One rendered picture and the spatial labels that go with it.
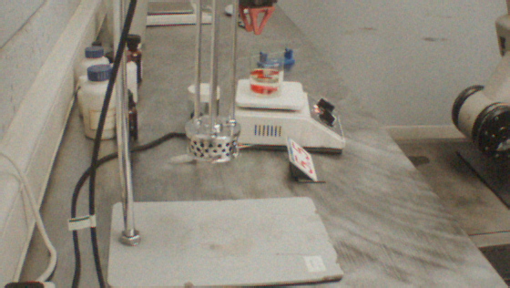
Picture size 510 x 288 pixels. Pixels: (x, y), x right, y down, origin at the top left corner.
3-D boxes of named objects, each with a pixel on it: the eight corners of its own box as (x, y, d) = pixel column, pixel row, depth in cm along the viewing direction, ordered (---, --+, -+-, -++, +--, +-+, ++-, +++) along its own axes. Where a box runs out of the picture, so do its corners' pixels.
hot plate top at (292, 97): (300, 87, 113) (301, 82, 113) (304, 110, 102) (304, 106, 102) (238, 83, 113) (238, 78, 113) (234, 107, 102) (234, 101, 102)
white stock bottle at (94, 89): (77, 131, 108) (73, 66, 103) (108, 121, 113) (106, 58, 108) (96, 144, 104) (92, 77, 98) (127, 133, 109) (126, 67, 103)
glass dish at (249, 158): (264, 169, 99) (265, 157, 98) (231, 171, 98) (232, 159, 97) (256, 154, 104) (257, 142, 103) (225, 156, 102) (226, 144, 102)
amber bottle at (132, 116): (139, 135, 108) (138, 90, 105) (136, 143, 105) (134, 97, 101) (121, 134, 108) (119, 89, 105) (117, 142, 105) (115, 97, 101)
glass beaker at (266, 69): (277, 87, 110) (280, 44, 107) (287, 100, 105) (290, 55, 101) (239, 89, 108) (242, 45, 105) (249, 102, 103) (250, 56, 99)
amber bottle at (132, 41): (133, 86, 132) (132, 39, 127) (119, 81, 134) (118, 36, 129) (146, 80, 135) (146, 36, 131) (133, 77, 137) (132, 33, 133)
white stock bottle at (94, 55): (108, 103, 122) (107, 52, 117) (80, 104, 121) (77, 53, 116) (111, 93, 127) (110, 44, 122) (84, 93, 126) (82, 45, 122)
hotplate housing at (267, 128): (336, 125, 117) (341, 87, 113) (343, 155, 105) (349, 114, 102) (224, 119, 117) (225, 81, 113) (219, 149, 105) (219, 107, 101)
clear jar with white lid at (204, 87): (198, 137, 109) (199, 97, 105) (181, 126, 113) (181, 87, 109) (225, 129, 112) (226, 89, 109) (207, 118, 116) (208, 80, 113)
